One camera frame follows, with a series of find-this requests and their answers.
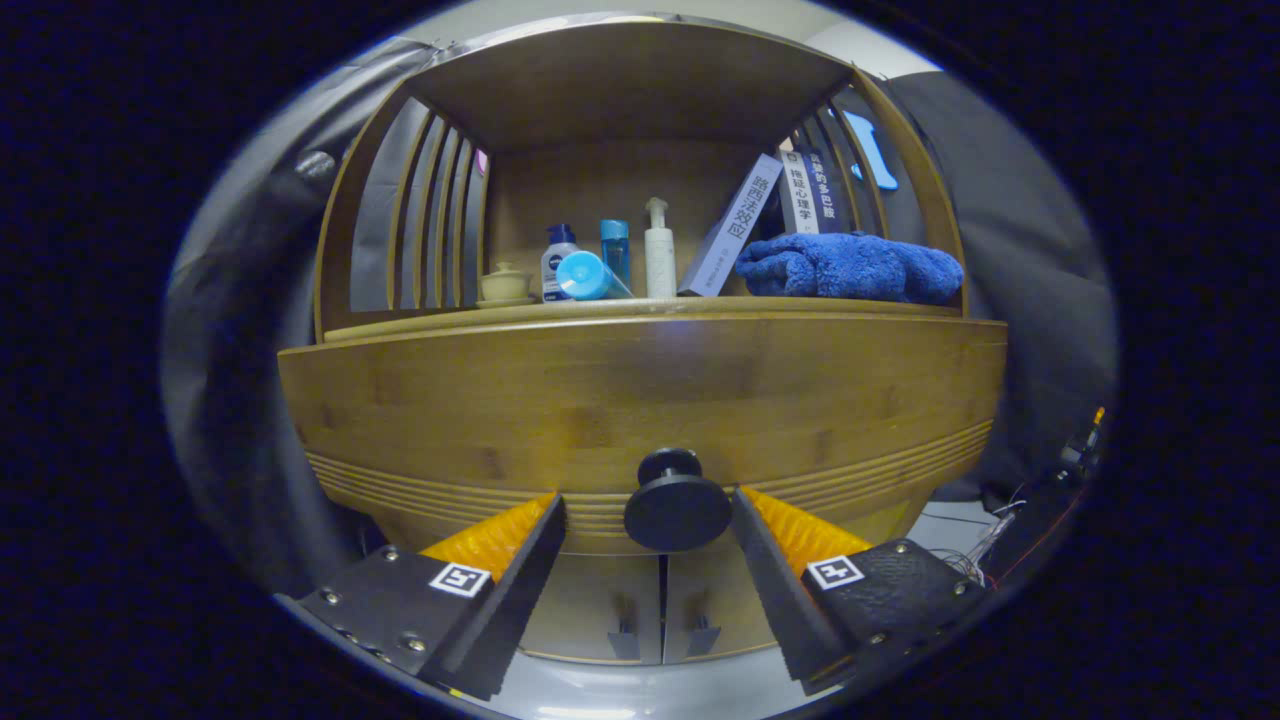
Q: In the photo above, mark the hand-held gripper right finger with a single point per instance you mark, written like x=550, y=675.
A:
x=790, y=610

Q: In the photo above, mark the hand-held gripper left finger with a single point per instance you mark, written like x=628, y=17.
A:
x=500, y=610

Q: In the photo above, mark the black drawer knob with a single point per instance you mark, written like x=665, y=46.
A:
x=678, y=505

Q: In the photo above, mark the wooden drawer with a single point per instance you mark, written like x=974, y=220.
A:
x=640, y=390

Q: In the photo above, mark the white and blue tube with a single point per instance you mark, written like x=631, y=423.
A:
x=585, y=277

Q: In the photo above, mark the wooden cabinet door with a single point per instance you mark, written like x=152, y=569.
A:
x=590, y=610
x=720, y=600

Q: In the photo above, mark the wooden countertop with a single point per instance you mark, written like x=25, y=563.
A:
x=700, y=304

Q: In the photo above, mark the wooden cabinet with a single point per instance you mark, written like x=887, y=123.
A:
x=620, y=90

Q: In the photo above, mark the beige lidded teacup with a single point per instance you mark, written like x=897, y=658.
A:
x=505, y=285

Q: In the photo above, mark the blue towel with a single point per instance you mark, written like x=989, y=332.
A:
x=850, y=265

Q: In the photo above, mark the white lotion bottle blue cap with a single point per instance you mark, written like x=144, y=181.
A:
x=553, y=262

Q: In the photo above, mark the white pump bottle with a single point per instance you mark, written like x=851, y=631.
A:
x=659, y=260

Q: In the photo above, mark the clear blue bottle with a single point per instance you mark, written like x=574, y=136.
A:
x=616, y=245

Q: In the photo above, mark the lavender book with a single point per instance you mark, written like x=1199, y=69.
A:
x=735, y=225

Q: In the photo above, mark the white spine book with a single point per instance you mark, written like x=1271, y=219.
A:
x=798, y=195

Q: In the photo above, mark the dark blue book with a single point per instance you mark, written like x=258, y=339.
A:
x=828, y=195

